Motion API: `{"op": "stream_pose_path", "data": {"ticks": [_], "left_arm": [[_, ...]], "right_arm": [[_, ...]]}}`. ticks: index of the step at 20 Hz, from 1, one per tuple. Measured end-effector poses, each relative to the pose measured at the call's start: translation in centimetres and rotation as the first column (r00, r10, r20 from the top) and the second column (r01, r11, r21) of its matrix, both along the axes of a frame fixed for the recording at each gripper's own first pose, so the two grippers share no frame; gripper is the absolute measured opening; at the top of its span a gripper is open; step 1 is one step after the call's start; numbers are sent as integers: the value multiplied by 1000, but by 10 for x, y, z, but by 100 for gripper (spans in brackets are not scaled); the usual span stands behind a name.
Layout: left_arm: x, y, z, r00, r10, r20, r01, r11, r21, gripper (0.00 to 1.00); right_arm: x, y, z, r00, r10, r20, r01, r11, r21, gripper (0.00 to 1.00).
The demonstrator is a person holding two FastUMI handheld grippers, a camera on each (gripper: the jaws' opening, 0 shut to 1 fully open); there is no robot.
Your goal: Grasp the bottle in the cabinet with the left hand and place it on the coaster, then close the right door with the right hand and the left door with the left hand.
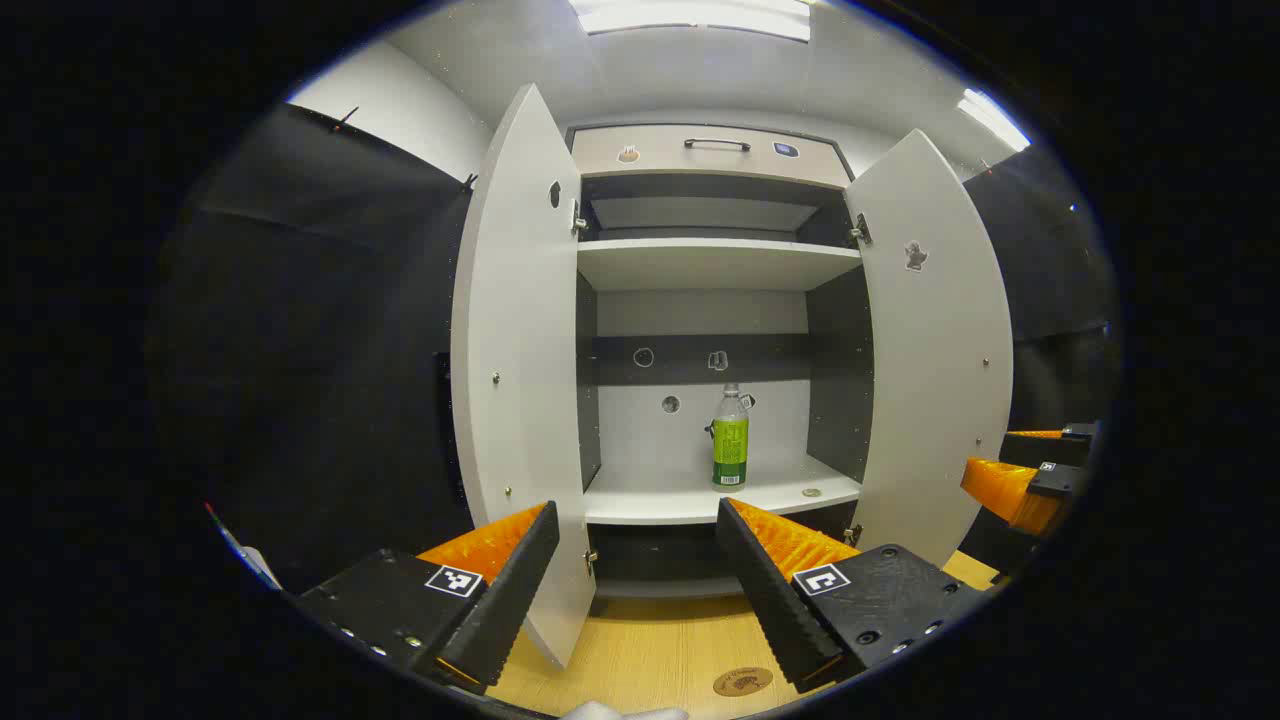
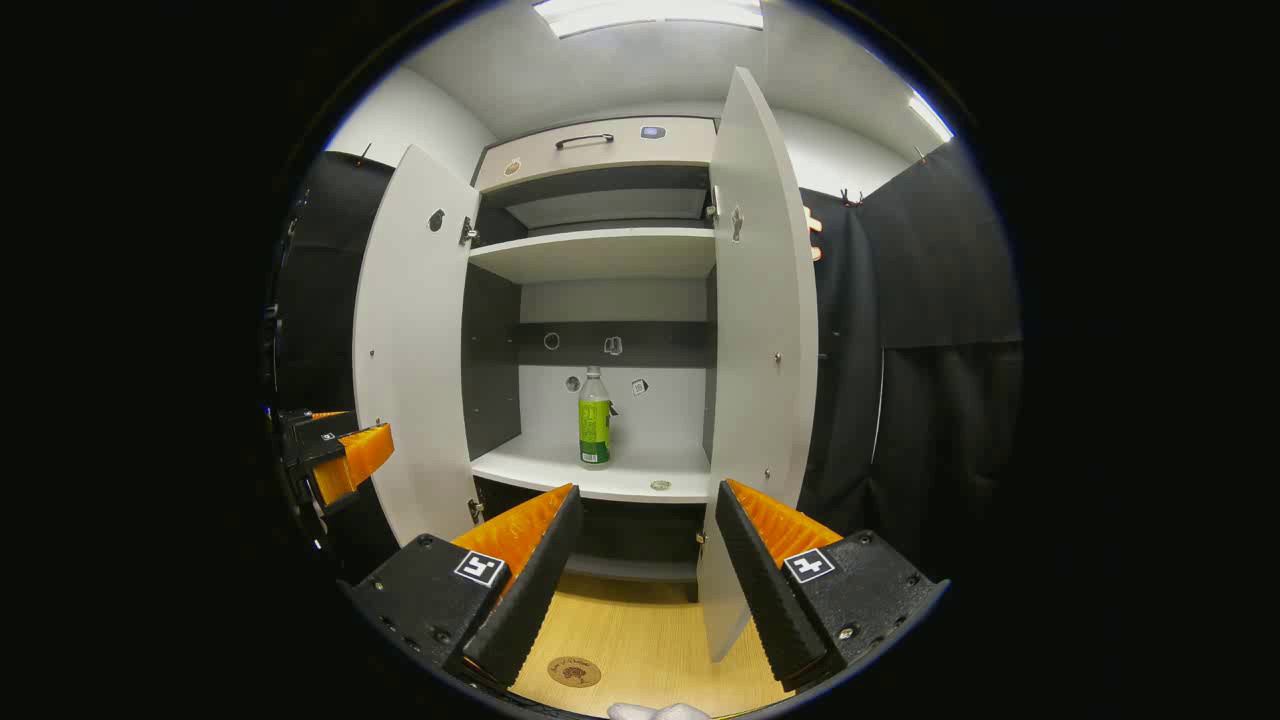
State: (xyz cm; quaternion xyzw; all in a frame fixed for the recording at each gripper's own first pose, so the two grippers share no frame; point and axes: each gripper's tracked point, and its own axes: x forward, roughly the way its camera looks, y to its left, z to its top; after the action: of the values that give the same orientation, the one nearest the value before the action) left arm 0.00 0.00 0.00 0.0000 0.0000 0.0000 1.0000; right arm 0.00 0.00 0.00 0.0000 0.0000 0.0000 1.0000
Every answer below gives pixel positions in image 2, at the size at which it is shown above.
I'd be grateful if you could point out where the grey cabinet door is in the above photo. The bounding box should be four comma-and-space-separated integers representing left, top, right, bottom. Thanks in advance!
697, 66, 821, 664
352, 145, 483, 546

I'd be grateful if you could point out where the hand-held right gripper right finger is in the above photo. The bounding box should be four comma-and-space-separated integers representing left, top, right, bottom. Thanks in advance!
714, 478, 951, 693

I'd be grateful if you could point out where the grey cabinet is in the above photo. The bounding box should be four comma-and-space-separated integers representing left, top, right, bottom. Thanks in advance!
462, 115, 721, 601

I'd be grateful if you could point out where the white cabinet shelf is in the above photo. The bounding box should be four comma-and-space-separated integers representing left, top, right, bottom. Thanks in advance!
470, 432, 713, 504
468, 227, 717, 285

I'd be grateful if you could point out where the black backdrop cloth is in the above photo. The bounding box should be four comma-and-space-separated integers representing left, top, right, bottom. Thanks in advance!
265, 135, 1023, 581

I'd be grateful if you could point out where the large ceiling light panel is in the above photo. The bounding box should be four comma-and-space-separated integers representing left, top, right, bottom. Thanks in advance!
530, 0, 766, 39

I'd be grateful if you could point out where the clear bottle with green label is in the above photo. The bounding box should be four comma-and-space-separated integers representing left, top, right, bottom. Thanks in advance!
578, 366, 613, 468

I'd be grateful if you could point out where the small ceiling light panel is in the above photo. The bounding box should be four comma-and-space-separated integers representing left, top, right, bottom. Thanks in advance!
908, 92, 956, 144

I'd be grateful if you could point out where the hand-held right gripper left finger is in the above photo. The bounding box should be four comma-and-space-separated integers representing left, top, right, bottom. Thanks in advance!
340, 483, 586, 691

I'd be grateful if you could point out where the grey cabinet drawer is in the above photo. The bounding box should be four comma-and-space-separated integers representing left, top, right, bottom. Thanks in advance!
474, 116, 719, 194

